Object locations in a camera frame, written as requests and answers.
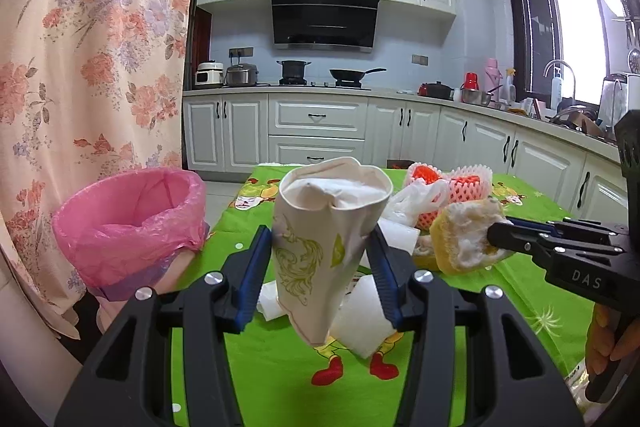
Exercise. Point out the person's right hand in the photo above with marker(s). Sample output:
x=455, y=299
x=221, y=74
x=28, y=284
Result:
x=600, y=337

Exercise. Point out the white spray bottle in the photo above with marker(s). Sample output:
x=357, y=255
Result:
x=509, y=89

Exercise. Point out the steel bowl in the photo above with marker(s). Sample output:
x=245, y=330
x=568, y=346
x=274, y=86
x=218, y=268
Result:
x=475, y=97

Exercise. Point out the hanging kitchen utensils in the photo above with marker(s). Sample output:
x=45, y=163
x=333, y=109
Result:
x=630, y=22

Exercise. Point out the white plastic bag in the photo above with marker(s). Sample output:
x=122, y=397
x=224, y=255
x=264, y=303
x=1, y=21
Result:
x=415, y=202

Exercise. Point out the black frying pan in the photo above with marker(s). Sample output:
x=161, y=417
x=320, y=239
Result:
x=347, y=74

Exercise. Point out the silver pressure cooker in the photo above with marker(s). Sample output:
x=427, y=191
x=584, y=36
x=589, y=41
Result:
x=241, y=76

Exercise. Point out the floral curtain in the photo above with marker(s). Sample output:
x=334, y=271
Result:
x=90, y=57

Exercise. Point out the red kettle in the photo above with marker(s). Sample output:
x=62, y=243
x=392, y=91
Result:
x=472, y=82

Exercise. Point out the white base cabinets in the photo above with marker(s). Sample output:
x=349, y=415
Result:
x=320, y=117

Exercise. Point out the dark framed window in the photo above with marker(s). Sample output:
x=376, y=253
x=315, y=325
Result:
x=540, y=17

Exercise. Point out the pink thermos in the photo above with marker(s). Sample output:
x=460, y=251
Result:
x=492, y=74

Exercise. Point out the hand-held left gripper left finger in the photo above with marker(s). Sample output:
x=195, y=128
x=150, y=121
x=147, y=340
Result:
x=252, y=277

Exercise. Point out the chrome faucet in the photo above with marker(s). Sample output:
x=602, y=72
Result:
x=570, y=72

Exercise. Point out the dark wooden glass door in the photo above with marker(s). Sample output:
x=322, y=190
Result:
x=200, y=47

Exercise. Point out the fruit in foam nets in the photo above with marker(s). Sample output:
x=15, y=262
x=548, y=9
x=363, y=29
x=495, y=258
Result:
x=422, y=174

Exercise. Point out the small yellow pomelo peel piece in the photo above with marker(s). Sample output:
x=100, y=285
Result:
x=425, y=257

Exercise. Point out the large yellow pomelo peel piece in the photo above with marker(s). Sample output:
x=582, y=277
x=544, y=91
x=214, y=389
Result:
x=460, y=237

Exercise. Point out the red and black casserole pot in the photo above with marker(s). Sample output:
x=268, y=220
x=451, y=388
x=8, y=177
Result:
x=436, y=91

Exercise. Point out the grey wall socket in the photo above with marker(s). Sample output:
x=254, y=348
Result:
x=420, y=60
x=241, y=53

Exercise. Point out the black range hood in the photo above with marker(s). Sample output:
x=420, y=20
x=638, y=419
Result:
x=325, y=17

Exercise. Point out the green printed tablecloth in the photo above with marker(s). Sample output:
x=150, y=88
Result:
x=280, y=372

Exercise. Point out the white soap bottle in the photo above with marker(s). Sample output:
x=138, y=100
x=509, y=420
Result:
x=556, y=94

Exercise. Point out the white rice cooker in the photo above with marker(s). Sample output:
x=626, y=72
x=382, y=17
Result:
x=208, y=76

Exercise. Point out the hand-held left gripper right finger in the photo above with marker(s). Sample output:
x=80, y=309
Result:
x=386, y=277

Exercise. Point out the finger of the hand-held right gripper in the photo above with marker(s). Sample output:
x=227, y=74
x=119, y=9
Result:
x=535, y=226
x=515, y=241

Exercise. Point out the black stockpot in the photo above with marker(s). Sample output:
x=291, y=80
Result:
x=293, y=72

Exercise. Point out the gas stove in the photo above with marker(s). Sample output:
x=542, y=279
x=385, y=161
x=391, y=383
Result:
x=320, y=84

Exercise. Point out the white foam sheet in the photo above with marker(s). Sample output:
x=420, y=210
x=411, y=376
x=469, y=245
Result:
x=360, y=312
x=270, y=302
x=400, y=237

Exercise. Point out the trash bin with pink bag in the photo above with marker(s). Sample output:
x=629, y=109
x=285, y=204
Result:
x=125, y=247

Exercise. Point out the white and red foam fruit net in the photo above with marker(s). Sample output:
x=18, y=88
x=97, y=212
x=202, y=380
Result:
x=467, y=184

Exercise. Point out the white paper cup green print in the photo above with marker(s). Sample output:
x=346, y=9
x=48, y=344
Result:
x=310, y=257

